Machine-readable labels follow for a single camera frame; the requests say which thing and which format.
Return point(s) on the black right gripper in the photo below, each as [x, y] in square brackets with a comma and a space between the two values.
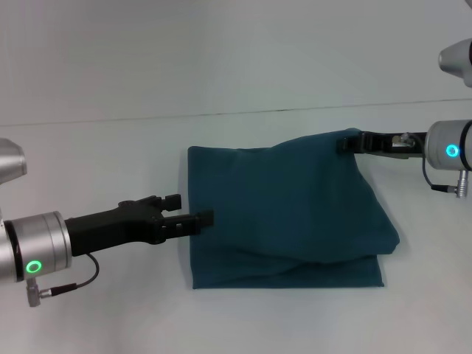
[394, 145]

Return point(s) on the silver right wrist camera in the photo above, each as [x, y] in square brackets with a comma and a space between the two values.
[455, 59]

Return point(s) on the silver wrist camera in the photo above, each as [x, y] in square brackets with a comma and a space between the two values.
[11, 162]
[455, 59]

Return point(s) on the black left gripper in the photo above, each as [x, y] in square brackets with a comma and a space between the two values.
[110, 230]

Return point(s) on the teal FREE print t-shirt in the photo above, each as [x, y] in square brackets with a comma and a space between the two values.
[284, 214]

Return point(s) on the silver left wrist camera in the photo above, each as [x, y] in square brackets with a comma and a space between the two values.
[11, 162]

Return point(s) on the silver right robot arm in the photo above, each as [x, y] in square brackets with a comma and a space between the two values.
[448, 151]

